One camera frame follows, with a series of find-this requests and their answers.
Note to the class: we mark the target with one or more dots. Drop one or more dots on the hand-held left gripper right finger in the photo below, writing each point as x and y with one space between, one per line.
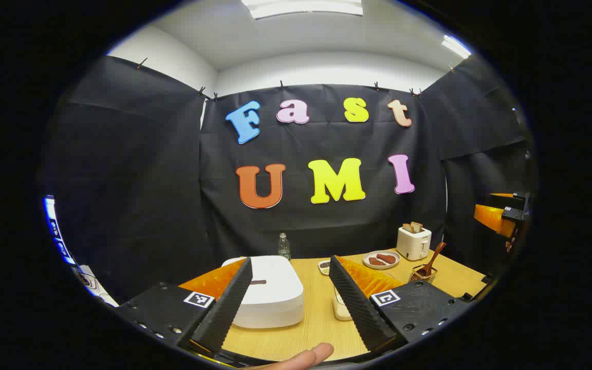
352 303

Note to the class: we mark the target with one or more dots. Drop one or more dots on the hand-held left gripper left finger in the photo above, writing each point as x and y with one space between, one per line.
226 303

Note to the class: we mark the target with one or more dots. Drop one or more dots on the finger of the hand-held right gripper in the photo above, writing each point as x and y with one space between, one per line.
488 216
501 195

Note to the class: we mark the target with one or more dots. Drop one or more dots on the white rice cooker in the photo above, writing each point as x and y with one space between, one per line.
275 293

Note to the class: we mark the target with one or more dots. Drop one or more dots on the brown wooden spoon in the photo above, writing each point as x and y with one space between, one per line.
432 259

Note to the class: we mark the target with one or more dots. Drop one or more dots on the clear glass dish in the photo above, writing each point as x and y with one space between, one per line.
341 295

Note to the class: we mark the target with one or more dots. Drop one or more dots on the white divided grain dish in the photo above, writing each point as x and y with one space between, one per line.
324 267

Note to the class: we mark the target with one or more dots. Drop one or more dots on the white round plate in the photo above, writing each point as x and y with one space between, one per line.
381 266

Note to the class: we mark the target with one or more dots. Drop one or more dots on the brown meat piece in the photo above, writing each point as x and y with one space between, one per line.
387 258
376 261

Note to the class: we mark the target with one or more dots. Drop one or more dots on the toast slice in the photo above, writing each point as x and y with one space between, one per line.
417 226
407 227

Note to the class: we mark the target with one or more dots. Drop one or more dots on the clear plastic water bottle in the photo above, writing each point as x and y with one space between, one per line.
284 249

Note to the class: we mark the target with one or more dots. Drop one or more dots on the white toaster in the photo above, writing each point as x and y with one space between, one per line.
413 244

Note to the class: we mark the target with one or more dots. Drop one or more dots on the white side desk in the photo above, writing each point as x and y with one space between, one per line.
95 288

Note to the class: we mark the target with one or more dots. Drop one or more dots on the small ceiling light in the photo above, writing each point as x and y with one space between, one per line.
455 46

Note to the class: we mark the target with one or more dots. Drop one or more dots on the computer monitor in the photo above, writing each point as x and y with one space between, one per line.
57 231

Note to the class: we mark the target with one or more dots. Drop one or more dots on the large ceiling light panel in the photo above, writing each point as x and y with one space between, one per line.
301 7

